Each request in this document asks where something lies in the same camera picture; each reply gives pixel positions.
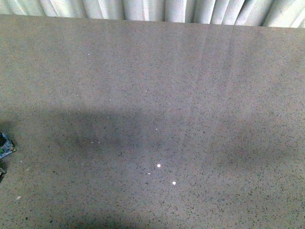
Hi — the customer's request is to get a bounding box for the blue patterned switch block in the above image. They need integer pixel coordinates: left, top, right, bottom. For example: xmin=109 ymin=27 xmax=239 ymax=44
xmin=0 ymin=133 xmax=16 ymax=159

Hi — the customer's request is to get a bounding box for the white pleated curtain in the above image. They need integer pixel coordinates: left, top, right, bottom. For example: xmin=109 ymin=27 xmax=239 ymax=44
xmin=0 ymin=0 xmax=305 ymax=29

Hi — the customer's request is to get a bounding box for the dark object at left edge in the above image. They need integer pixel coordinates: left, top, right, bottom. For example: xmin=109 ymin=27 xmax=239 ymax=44
xmin=0 ymin=168 xmax=6 ymax=182

